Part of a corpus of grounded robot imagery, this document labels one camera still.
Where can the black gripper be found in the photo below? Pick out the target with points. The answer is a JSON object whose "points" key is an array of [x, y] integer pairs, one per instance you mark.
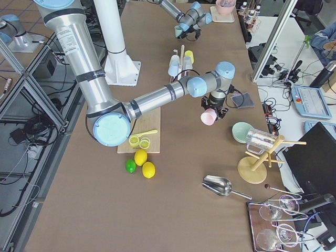
{"points": [[185, 33], [216, 102]]}

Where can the pink plastic cup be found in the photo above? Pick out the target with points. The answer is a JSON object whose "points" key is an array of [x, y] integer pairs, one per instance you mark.
{"points": [[209, 116]]}

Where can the mint green cup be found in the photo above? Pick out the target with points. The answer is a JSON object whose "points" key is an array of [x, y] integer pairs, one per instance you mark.
{"points": [[178, 31]]}

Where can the yellow cup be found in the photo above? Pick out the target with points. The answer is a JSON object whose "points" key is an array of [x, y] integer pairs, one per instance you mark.
{"points": [[190, 54]]}

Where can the grey cup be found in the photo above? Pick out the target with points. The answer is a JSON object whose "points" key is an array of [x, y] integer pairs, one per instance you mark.
{"points": [[187, 63]]}

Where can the white cup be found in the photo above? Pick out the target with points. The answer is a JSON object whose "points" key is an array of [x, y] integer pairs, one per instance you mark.
{"points": [[174, 58]]}

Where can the light blue cup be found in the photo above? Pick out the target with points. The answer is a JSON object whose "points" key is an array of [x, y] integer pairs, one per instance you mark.
{"points": [[173, 69]]}

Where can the beige tray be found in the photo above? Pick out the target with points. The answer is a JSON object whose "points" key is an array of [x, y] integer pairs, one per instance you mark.
{"points": [[226, 17]]}

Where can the grey folded cloth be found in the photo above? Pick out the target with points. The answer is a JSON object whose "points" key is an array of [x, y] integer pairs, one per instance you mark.
{"points": [[242, 100]]}

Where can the green bowl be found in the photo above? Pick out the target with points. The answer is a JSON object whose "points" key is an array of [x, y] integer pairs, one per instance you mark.
{"points": [[240, 130]]}

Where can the pink bowl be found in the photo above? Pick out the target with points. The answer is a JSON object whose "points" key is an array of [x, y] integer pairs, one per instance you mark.
{"points": [[225, 6]]}

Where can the glass mug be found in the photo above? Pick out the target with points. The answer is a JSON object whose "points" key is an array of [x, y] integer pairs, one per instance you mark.
{"points": [[259, 141]]}

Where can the wooden mug tree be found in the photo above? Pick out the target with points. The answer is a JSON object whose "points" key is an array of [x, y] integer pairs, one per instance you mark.
{"points": [[252, 169]]}

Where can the metal scoop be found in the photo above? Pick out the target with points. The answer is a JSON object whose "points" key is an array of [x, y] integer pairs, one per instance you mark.
{"points": [[221, 186]]}

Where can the lemon half slice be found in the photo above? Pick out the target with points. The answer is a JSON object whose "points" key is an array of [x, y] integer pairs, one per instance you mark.
{"points": [[133, 141], [144, 143]]}

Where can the yellow plastic knife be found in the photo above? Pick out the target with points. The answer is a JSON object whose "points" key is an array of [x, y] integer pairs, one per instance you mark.
{"points": [[145, 133]]}

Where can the teach pendant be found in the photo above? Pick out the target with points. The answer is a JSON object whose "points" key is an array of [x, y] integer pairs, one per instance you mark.
{"points": [[310, 102]]}

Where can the yellow lemon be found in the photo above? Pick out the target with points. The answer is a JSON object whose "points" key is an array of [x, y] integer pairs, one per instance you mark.
{"points": [[148, 170], [140, 157]]}

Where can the green lime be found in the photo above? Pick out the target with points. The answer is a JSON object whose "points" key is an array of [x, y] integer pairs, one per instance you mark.
{"points": [[130, 166]]}

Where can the black monitor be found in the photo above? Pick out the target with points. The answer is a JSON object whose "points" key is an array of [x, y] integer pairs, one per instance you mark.
{"points": [[313, 164]]}

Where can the black steel thermos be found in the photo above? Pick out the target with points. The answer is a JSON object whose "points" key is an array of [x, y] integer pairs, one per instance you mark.
{"points": [[324, 75]]}

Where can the wine glass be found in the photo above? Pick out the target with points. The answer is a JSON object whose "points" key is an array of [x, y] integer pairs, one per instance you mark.
{"points": [[284, 236], [273, 210]]}

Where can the white wire cup holder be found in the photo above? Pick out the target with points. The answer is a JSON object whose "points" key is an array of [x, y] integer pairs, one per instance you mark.
{"points": [[181, 63]]}

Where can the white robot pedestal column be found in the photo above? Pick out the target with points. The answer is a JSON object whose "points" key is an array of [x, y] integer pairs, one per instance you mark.
{"points": [[120, 69]]}

